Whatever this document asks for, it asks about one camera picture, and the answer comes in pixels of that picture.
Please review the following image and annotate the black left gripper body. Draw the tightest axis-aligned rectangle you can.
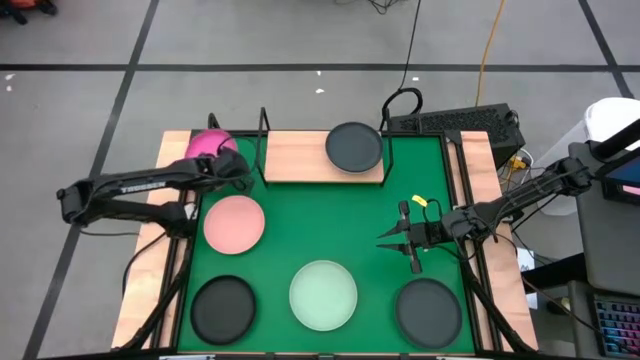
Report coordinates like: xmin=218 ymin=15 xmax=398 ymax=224
xmin=212 ymin=148 xmax=251 ymax=192

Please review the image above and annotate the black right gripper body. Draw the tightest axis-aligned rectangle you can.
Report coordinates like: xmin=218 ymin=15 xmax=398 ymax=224
xmin=398 ymin=199 xmax=457 ymax=275

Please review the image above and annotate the magenta bowl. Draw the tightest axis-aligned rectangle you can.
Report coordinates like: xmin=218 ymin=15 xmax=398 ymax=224
xmin=183 ymin=128 xmax=239 ymax=161

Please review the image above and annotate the grey plate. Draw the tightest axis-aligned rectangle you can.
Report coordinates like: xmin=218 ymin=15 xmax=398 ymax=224
xmin=324 ymin=121 xmax=385 ymax=174
xmin=394 ymin=277 xmax=463 ymax=350

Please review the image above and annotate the black plate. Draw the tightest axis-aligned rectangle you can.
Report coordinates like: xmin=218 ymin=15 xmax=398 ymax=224
xmin=190 ymin=274 xmax=258 ymax=346

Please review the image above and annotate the salmon pink plate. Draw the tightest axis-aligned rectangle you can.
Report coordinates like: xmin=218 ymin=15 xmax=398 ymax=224
xmin=203 ymin=194 xmax=266 ymax=256

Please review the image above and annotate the green table mat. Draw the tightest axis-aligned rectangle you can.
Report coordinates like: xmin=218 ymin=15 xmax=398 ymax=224
xmin=177 ymin=134 xmax=476 ymax=354

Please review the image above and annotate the mint green plate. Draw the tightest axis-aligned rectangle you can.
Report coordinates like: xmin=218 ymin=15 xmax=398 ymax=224
xmin=288 ymin=259 xmax=359 ymax=332

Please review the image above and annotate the black perforated computer case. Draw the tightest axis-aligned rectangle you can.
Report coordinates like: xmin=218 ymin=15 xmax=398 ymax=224
xmin=388 ymin=103 xmax=527 ymax=170

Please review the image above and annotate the grey cabinet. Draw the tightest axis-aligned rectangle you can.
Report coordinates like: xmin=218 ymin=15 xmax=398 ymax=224
xmin=568 ymin=142 xmax=640 ymax=297

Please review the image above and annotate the monitor screen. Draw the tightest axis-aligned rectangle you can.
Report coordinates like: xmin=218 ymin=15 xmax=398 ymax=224
xmin=597 ymin=149 xmax=640 ymax=206

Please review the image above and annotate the backlit keyboard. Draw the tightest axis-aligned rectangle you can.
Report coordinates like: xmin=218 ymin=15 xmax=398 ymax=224
xmin=591 ymin=293 xmax=640 ymax=359

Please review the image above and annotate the white plastic bin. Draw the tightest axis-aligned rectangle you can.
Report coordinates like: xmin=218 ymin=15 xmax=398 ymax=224
xmin=539 ymin=97 xmax=640 ymax=217

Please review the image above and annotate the orange vacuum cleaner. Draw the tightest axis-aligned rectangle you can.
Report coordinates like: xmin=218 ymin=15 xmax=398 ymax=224
xmin=0 ymin=0 xmax=59 ymax=25

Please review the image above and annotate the wooden shelf with black frame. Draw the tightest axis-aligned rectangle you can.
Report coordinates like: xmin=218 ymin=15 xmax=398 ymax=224
xmin=254 ymin=107 xmax=396 ymax=187

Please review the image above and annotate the black aluminium table frame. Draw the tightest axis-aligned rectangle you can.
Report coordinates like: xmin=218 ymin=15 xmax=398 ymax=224
xmin=112 ymin=127 xmax=539 ymax=357

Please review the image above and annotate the black cable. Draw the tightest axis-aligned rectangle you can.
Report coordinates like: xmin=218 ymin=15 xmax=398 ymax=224
xmin=380 ymin=0 xmax=425 ymax=132

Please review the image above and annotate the yellow cable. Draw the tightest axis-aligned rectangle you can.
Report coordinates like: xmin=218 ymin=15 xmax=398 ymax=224
xmin=473 ymin=0 xmax=509 ymax=107

